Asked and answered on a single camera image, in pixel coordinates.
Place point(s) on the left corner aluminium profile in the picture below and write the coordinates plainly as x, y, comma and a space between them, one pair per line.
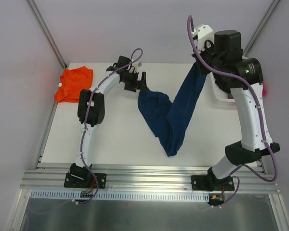
46, 32

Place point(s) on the orange folded t-shirt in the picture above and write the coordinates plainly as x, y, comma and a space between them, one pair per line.
72, 82

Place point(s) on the pink t-shirt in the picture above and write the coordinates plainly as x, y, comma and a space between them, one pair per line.
264, 92

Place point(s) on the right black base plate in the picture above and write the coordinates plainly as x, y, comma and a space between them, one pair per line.
210, 183

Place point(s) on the right corner aluminium profile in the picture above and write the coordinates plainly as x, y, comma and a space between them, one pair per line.
261, 26

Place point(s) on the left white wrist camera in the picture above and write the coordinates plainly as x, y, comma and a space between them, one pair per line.
135, 66

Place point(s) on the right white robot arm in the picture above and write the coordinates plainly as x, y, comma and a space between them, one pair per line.
246, 89

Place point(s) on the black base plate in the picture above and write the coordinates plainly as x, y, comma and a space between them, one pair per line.
77, 182
210, 183

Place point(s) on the aluminium mounting rail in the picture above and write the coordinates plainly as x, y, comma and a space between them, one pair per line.
141, 178

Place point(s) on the corner aluminium profile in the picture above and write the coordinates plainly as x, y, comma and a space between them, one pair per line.
46, 32
261, 26

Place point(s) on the white slotted cable duct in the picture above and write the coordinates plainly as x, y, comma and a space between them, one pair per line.
120, 195

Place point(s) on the white plastic laundry basket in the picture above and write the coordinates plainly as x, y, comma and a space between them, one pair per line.
219, 96

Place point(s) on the navy blue t-shirt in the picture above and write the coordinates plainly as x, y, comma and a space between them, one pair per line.
169, 120

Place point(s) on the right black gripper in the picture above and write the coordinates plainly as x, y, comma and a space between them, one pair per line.
203, 61

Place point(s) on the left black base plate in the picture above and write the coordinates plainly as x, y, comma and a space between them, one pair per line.
77, 182

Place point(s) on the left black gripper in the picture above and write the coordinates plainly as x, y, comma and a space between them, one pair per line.
134, 81

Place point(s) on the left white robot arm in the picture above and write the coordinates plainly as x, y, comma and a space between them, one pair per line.
91, 113

